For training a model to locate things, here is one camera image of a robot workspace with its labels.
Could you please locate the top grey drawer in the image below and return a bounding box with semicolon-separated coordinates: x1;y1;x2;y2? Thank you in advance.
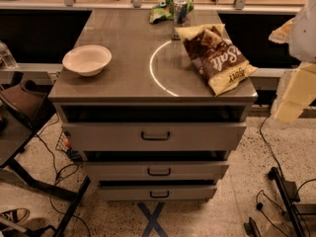
62;122;246;151

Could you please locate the brown chair seat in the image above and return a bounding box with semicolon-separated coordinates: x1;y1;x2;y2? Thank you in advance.
0;80;51;126

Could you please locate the grey drawer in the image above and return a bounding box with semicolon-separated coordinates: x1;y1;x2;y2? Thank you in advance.
83;161;228;181
98;185;217;201
62;122;246;151

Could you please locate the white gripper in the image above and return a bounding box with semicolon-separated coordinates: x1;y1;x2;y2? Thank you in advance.
269;0;316;124

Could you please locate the black metal stand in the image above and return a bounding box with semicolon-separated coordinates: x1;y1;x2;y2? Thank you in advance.
244;167;316;237

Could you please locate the silver drink can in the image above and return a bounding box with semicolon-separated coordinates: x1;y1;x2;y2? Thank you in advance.
172;0;188;40

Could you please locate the bottom grey drawer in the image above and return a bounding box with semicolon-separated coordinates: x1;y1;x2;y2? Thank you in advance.
98;185;217;201

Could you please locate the black table frame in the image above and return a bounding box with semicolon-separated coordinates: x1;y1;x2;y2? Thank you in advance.
0;106;92;237

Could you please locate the brown chip bag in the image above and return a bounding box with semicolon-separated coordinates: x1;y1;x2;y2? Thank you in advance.
176;24;257;96

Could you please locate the clear plastic water bottle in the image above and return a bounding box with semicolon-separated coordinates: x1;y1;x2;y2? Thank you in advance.
0;40;18;69

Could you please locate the blue tape cross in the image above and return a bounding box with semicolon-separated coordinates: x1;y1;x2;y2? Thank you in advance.
137;202;168;237

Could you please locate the black and white sneaker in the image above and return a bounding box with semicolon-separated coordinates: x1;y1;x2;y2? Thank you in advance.
0;208;30;231

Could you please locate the middle grey drawer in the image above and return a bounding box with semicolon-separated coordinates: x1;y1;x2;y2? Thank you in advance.
83;161;228;181

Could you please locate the white paper bowl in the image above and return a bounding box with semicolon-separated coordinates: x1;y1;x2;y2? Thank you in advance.
62;44;112;77

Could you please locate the wire basket with items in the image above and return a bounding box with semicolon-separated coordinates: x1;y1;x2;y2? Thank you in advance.
55;132;81;161

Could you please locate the black floor cable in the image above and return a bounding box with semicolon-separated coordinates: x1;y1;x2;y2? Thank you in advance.
258;115;284;175

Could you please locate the green chip bag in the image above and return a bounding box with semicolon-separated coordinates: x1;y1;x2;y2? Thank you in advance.
149;0;194;24

